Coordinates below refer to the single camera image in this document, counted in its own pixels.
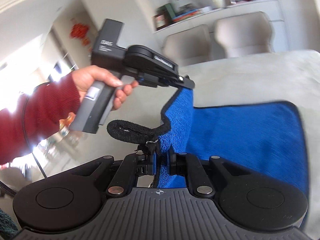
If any white sideboard cabinet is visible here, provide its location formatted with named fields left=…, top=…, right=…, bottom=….
left=154, top=0, right=289, bottom=60

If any red Chinese knot ornament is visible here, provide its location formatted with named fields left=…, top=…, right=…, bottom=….
left=70, top=23, right=91, bottom=46

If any beige chair right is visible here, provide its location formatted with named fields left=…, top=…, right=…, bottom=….
left=215, top=11, right=273, bottom=58

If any blue grey microfibre towel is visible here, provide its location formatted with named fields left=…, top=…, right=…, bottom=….
left=107, top=87, right=310, bottom=198

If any beige chair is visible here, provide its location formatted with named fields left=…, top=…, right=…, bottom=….
left=162, top=24, right=212, bottom=67
left=215, top=11, right=273, bottom=58

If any red sleeve left forearm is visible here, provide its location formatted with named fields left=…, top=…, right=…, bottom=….
left=1, top=74, right=80, bottom=164

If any person's left hand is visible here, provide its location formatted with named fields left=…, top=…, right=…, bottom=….
left=72, top=65, right=139, bottom=110

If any stack of books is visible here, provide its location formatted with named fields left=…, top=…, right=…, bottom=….
left=172, top=9, right=202, bottom=23

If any framed picture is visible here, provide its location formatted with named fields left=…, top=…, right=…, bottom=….
left=153, top=13, right=168, bottom=31

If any beige chair left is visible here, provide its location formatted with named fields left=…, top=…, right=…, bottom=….
left=162, top=24, right=212, bottom=67

